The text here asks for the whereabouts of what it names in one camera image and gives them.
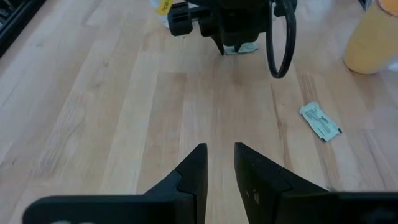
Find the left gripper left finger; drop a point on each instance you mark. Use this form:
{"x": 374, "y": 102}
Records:
{"x": 174, "y": 202}

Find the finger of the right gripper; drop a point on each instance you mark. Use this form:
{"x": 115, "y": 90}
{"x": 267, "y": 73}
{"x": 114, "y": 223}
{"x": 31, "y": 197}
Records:
{"x": 220, "y": 47}
{"x": 237, "y": 48}

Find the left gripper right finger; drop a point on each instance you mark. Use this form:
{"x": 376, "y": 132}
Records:
{"x": 280, "y": 199}

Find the green white sweetener packet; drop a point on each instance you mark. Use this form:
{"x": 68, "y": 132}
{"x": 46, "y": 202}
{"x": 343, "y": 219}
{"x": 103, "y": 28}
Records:
{"x": 320, "y": 121}
{"x": 248, "y": 48}

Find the yellow tag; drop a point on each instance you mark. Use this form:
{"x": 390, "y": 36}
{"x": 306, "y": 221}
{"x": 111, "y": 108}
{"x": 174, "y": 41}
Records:
{"x": 163, "y": 6}

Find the orange mug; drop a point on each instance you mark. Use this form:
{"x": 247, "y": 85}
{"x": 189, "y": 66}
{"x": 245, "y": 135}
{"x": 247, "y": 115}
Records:
{"x": 370, "y": 40}

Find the black aluminium table frame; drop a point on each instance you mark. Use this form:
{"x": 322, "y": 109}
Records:
{"x": 15, "y": 21}

